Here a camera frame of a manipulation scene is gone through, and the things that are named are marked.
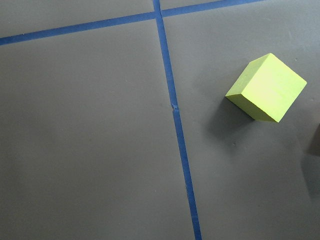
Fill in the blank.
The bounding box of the yellow foam block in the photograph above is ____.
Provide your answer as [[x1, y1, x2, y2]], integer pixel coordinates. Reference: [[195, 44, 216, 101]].
[[225, 53, 307, 123]]

